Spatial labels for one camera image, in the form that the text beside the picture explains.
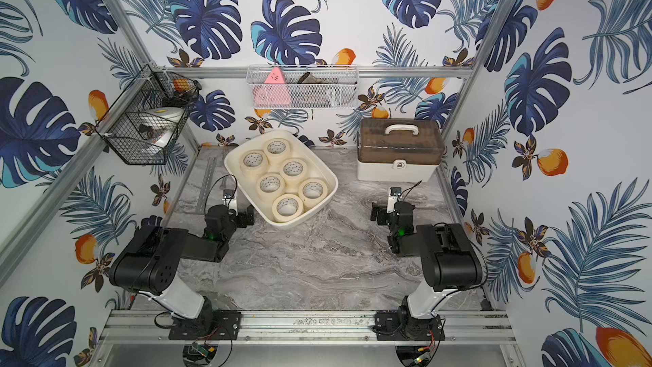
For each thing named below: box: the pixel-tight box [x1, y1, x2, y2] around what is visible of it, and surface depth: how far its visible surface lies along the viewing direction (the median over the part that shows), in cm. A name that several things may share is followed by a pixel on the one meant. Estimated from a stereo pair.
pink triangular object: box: [252, 67, 292, 107], surface depth 92 cm
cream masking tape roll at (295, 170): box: [280, 158, 310, 183], surface depth 108 cm
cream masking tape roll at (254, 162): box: [239, 149, 270, 178], surface depth 111 cm
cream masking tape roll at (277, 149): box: [263, 137, 293, 163], surface depth 116 cm
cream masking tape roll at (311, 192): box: [297, 178, 328, 210], surface depth 100 cm
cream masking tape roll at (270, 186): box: [256, 172, 286, 202], surface depth 102 cm
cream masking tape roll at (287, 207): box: [271, 193, 305, 223], surface depth 95 cm
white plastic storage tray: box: [224, 129, 339, 229], surface depth 105 cm
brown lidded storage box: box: [356, 118, 445, 182], surface depth 100 cm
